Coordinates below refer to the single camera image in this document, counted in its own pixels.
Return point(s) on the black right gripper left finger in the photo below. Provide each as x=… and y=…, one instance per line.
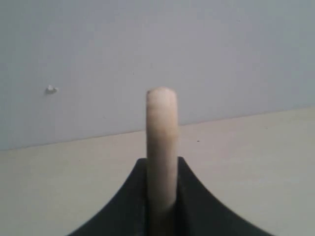
x=125, y=214

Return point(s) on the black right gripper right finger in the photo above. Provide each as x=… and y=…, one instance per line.
x=200, y=213

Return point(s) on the wide white bristle paint brush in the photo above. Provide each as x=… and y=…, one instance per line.
x=162, y=161

